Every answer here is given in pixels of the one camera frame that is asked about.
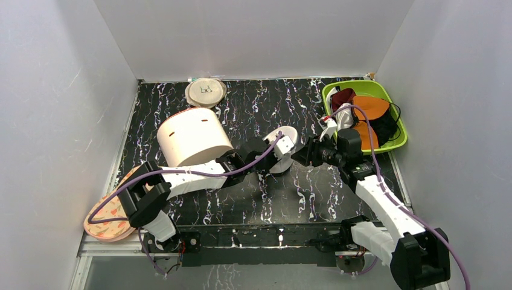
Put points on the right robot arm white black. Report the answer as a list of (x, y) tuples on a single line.
[(416, 256)]

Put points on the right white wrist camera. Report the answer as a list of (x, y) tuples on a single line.
[(329, 127)]

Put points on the white cloth in basin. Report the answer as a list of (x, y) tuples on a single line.
[(344, 117)]

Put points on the small beige round bra bag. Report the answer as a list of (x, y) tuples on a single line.
[(205, 92)]

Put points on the green plastic basin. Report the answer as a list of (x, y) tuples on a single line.
[(373, 89)]

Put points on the pink floral flat laundry bag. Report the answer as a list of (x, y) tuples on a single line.
[(112, 231)]

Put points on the large beige cylindrical laundry bag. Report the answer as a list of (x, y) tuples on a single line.
[(193, 136)]

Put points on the dark red bra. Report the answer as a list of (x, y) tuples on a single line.
[(341, 97)]

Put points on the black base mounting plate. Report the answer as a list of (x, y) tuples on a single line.
[(320, 244)]

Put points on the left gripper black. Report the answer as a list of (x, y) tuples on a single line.
[(273, 156)]

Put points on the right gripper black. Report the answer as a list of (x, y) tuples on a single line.
[(311, 150)]

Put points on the white mesh laundry bag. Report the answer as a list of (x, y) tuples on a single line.
[(284, 163)]

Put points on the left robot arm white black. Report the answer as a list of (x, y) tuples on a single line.
[(144, 195)]

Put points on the orange black bra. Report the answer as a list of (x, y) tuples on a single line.
[(381, 125)]

